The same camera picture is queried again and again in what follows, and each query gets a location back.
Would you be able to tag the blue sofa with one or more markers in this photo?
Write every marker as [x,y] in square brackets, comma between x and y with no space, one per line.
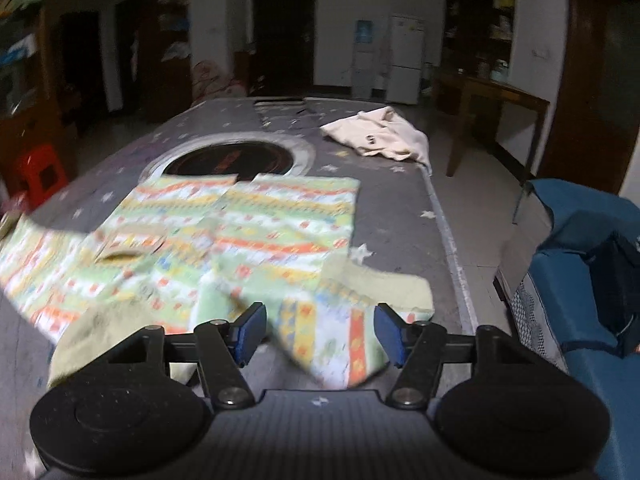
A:
[590,370]

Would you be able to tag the dark wooden door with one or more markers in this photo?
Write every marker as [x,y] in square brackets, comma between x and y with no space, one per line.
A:
[282,35]

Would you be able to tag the red plastic stool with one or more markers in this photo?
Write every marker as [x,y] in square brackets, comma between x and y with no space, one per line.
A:
[40,170]

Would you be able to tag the cream garment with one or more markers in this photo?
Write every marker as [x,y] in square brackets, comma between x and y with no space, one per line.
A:
[390,135]

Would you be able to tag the white water dispenser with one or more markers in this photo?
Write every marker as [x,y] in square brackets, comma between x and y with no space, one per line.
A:
[362,70]

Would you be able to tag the colourful patterned pyjama garment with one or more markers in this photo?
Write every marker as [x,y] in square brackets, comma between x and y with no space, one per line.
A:
[280,220]

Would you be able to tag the dark wooden wardrobe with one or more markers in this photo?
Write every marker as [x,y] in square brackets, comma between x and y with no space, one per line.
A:
[590,85]

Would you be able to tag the round black table hob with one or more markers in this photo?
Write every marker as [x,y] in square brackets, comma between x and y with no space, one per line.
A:
[225,160]

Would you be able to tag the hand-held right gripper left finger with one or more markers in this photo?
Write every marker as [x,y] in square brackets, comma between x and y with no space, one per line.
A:
[252,330]

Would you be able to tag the brown wooden table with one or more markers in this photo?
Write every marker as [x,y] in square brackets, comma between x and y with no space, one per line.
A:
[500,94]

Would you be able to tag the pink play tent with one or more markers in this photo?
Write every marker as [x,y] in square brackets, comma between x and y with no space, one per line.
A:
[215,85]

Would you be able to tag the open wooden shelf unit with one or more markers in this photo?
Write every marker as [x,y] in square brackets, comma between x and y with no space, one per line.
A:
[170,60]

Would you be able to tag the white refrigerator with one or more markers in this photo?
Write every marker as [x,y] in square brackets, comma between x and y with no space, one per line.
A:
[405,60]

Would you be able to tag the glass-door wooden cabinet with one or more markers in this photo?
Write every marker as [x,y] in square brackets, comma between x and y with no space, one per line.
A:
[25,60]

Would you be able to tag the wooden wall cabinet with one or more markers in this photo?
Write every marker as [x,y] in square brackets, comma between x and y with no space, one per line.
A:
[470,25]

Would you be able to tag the grey star-print tablecloth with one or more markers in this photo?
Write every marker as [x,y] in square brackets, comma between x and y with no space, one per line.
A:
[395,200]

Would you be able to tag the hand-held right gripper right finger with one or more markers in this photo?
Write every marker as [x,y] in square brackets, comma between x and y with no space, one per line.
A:
[389,332]

